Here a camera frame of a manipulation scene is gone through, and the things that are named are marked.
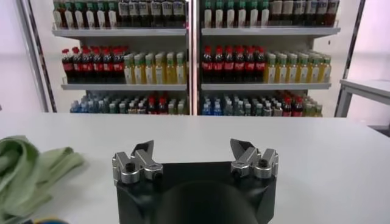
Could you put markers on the small red cap cola bottle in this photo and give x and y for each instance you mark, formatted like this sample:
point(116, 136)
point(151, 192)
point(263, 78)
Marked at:
point(162, 108)
point(287, 109)
point(151, 108)
point(297, 109)

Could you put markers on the grey drinks shelf unit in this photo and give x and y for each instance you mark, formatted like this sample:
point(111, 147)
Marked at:
point(268, 31)
point(122, 32)

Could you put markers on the small green soda bottle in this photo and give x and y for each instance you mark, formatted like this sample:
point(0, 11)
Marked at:
point(238, 109)
point(93, 108)
point(228, 109)
point(103, 108)

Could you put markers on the light green polo shirt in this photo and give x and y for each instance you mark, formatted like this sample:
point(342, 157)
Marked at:
point(21, 176)

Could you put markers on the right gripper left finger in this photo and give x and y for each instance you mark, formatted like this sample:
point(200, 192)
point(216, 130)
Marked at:
point(135, 165)

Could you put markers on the small dark bottle white cap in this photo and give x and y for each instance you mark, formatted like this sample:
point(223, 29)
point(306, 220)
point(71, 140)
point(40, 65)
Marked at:
point(259, 109)
point(122, 108)
point(112, 108)
point(277, 109)
point(132, 108)
point(248, 109)
point(141, 108)
point(268, 109)

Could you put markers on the dark bottle black white label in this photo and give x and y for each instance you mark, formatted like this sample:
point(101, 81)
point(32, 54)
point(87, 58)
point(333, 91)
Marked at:
point(134, 10)
point(167, 10)
point(123, 10)
point(145, 10)
point(178, 10)
point(156, 10)

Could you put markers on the dark bottle beige label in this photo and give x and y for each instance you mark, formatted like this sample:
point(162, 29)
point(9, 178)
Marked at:
point(288, 7)
point(276, 7)

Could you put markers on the yellow juice bottle green cap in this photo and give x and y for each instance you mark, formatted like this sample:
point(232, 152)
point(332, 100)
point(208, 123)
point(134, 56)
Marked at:
point(160, 73)
point(129, 73)
point(326, 73)
point(139, 73)
point(181, 73)
point(150, 73)
point(281, 73)
point(315, 73)
point(171, 73)
point(270, 73)
point(292, 73)
point(303, 73)

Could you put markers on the white metal side table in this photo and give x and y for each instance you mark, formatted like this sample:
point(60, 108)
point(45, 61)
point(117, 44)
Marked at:
point(365, 88)

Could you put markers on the small blue water bottle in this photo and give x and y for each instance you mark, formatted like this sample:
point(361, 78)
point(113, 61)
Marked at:
point(217, 109)
point(74, 108)
point(84, 108)
point(207, 109)

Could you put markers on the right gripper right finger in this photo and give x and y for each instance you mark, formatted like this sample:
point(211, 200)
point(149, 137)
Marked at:
point(257, 164)

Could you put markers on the dark bottle grey label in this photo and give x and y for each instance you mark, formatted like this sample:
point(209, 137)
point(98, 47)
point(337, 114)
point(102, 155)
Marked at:
point(332, 9)
point(299, 9)
point(310, 9)
point(321, 9)

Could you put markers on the green cap tea bottle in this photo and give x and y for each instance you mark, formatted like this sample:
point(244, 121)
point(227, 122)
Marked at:
point(230, 18)
point(208, 18)
point(79, 18)
point(219, 18)
point(241, 18)
point(253, 18)
point(101, 18)
point(90, 18)
point(112, 18)
point(68, 18)
point(264, 18)
point(57, 18)

